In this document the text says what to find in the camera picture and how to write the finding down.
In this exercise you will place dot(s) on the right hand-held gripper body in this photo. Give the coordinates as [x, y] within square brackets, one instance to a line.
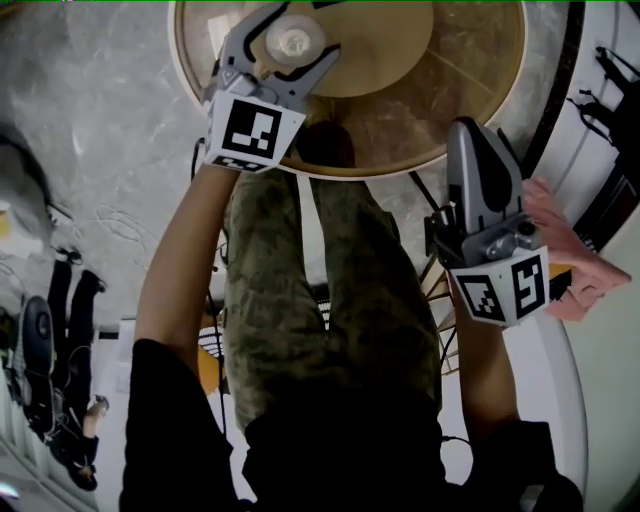
[505, 285]

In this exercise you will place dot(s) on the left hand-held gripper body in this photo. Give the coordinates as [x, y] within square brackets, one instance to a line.
[250, 127]

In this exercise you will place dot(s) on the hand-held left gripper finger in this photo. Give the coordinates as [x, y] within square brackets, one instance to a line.
[239, 40]
[312, 70]

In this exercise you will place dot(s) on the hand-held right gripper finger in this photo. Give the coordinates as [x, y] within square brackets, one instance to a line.
[465, 175]
[502, 180]

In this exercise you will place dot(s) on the small clear plastic container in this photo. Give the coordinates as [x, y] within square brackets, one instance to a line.
[295, 39]

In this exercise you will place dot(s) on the person's left forearm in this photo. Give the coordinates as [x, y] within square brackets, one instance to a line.
[185, 250]

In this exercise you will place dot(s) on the person's right forearm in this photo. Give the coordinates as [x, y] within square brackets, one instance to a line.
[482, 370]

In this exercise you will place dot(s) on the pink cloth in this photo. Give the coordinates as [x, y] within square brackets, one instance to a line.
[565, 250]

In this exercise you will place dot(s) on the round wooden turntable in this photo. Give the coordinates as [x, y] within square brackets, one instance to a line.
[380, 50]

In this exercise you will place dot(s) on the person's dark shoe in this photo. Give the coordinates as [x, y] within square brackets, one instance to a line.
[327, 145]

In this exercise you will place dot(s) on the round wooden table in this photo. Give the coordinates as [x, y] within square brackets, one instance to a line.
[440, 100]

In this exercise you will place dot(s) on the person's camouflage trousers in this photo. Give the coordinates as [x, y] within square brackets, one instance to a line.
[325, 310]

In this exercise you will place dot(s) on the person's black shirt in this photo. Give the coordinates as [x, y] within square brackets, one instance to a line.
[325, 465]

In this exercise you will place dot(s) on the black office chair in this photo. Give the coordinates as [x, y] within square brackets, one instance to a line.
[37, 335]

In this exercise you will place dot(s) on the black metal frame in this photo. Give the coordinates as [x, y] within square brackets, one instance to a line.
[607, 95]

